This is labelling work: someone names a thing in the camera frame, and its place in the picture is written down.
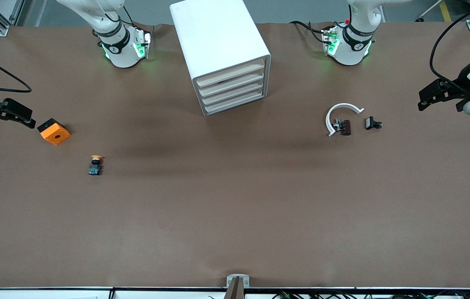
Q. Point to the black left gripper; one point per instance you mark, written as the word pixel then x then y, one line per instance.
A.
pixel 463 81

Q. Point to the grey arm base connector box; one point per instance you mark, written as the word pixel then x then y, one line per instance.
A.
pixel 329 41
pixel 142 43

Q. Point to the small black electrical component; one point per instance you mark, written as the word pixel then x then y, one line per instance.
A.
pixel 370 123

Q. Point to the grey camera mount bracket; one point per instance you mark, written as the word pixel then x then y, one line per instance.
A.
pixel 238 281

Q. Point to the white curved plastic piece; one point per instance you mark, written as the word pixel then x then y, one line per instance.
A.
pixel 344 105

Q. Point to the brown paper table cover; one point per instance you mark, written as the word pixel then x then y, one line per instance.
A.
pixel 234 207

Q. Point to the yellow push button switch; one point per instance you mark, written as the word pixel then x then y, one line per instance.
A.
pixel 95 168

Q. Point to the orange box with hole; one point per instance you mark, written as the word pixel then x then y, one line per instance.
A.
pixel 56 135

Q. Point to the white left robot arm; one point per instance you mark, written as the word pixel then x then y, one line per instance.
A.
pixel 353 50

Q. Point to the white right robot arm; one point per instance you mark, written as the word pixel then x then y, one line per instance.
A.
pixel 120 50

